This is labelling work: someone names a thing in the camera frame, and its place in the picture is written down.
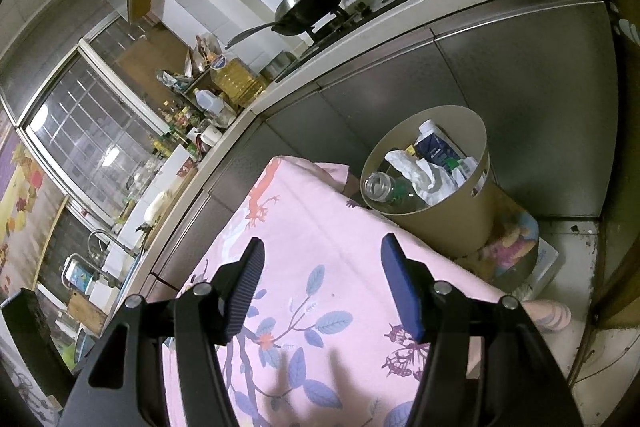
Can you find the green plastic bottle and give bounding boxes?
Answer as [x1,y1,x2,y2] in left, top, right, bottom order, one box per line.
[363,171,413,204]

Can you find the white plastic jug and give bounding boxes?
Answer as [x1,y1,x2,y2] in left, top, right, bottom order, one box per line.
[194,89,236,129]

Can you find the wok with steel lid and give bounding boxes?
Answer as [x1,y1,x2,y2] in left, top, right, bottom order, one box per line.
[226,0,349,49]

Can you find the beige trash bin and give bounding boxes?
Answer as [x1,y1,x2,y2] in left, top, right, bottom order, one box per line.
[360,105,495,258]

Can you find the large yellow oil bottle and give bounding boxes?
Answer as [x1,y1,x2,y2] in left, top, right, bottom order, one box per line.
[210,52,268,108]

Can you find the pink floral tablecloth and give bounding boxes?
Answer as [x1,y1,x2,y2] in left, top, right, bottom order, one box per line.
[190,156,500,426]

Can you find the colourful patterned curtain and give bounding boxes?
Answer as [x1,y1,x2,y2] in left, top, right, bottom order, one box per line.
[0,134,66,299]

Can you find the white tissue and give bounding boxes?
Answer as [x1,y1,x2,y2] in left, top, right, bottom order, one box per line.
[385,150,460,207]

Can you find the chrome sink faucet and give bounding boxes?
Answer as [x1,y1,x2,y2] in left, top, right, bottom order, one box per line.
[61,229,139,293]

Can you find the barred kitchen window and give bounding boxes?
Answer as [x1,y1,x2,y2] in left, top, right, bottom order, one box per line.
[21,46,168,222]

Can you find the blue milk carton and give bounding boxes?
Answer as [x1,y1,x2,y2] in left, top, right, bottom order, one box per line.
[413,119,466,173]

